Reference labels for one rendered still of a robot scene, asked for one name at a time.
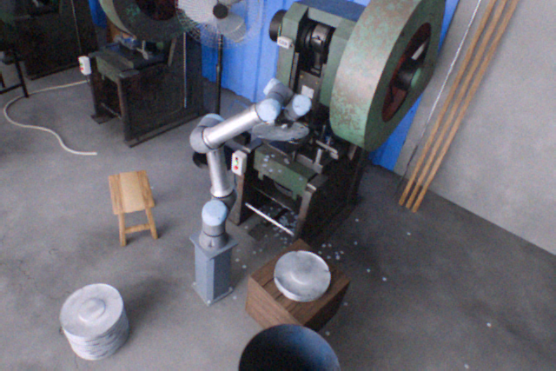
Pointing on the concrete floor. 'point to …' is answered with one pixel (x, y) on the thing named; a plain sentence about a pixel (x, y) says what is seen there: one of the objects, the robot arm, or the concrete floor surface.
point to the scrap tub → (287, 351)
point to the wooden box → (256, 293)
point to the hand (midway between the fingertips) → (282, 122)
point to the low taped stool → (132, 200)
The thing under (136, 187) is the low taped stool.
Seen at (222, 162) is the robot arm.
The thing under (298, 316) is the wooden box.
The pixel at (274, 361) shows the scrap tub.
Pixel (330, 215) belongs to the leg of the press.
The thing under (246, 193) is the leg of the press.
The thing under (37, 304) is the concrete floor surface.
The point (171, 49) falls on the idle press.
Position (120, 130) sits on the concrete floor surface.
